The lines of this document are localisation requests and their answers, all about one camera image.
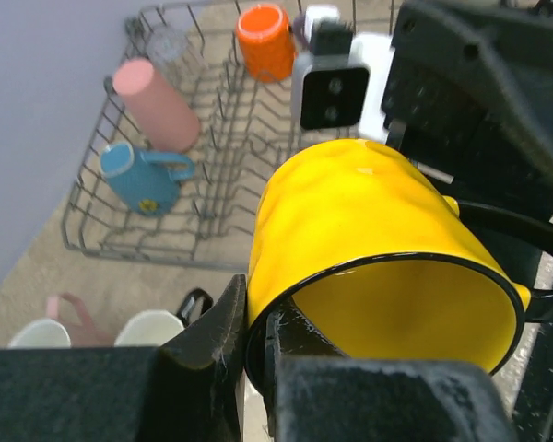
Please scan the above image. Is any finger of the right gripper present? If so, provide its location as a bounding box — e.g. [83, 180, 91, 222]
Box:
[512, 322, 553, 441]
[455, 179, 553, 288]

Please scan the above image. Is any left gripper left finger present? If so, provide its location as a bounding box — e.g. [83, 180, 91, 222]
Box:
[0, 275, 246, 441]

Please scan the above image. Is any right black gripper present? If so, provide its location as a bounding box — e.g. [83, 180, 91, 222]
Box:
[382, 1, 553, 220]

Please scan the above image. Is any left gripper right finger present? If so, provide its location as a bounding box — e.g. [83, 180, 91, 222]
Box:
[263, 301, 517, 441]

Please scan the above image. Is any black mug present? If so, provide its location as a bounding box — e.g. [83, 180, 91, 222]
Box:
[114, 287, 214, 347]

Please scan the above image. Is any yellow mug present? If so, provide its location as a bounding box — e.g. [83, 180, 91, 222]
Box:
[245, 139, 553, 390]

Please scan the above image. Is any pink mug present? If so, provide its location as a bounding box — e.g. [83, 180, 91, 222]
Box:
[7, 293, 114, 349]

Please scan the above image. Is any orange mug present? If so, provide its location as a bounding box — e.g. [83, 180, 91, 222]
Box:
[235, 2, 297, 83]

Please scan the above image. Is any blue mug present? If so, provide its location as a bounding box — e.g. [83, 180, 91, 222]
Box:
[99, 141, 195, 216]

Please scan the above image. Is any pink tumbler cup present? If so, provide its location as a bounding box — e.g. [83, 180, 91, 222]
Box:
[112, 57, 201, 153]

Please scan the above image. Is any clear glass cup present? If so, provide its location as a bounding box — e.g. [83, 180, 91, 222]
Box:
[146, 26, 188, 84]

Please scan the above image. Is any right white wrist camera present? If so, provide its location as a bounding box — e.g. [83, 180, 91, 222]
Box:
[290, 4, 394, 143]

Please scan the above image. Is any grey wire dish rack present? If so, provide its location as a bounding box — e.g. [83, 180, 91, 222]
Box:
[59, 0, 406, 273]

